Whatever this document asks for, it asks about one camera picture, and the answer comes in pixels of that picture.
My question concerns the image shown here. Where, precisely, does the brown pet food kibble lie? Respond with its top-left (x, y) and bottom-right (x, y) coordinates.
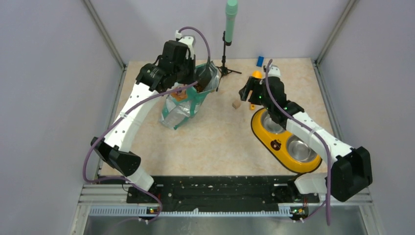
top-left (195, 83), bottom-right (206, 93)

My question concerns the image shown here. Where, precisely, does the blue small object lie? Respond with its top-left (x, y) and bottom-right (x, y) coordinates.
top-left (256, 56), bottom-right (264, 67)

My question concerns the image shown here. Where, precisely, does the green pet food bag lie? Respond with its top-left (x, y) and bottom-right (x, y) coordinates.
top-left (160, 61), bottom-right (220, 130)

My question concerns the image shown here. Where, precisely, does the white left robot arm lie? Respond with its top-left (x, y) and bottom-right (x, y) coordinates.
top-left (90, 36), bottom-right (198, 202)

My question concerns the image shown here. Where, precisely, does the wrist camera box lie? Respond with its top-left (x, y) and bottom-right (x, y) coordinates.
top-left (263, 64), bottom-right (281, 78)
top-left (175, 30), bottom-right (196, 60)

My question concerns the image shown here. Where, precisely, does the yellow plastic scoop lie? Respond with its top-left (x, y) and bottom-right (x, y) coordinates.
top-left (247, 70), bottom-right (262, 111)

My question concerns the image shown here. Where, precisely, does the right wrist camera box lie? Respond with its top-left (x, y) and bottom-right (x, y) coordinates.
top-left (263, 64), bottom-right (281, 78)

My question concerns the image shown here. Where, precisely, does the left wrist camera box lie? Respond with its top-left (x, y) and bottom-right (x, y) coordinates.
top-left (175, 30), bottom-right (196, 60)

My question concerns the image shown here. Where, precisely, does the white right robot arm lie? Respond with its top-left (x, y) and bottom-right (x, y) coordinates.
top-left (239, 76), bottom-right (373, 202)

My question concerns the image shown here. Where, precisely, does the black tripod stand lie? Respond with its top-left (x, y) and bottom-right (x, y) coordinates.
top-left (216, 31), bottom-right (242, 91)

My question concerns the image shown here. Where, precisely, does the small wooden cube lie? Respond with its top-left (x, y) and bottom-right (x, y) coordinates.
top-left (232, 100), bottom-right (241, 109)

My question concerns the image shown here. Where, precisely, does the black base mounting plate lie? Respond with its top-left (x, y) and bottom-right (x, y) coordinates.
top-left (126, 176), bottom-right (320, 213)

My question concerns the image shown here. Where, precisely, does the green cylinder on stand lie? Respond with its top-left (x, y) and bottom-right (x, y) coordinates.
top-left (224, 0), bottom-right (238, 46)

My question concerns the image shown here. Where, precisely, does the aluminium front rail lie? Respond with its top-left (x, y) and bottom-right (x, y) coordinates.
top-left (77, 184), bottom-right (373, 218)

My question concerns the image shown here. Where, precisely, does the yellow double pet bowl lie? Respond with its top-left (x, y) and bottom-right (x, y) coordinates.
top-left (251, 108), bottom-right (322, 174)

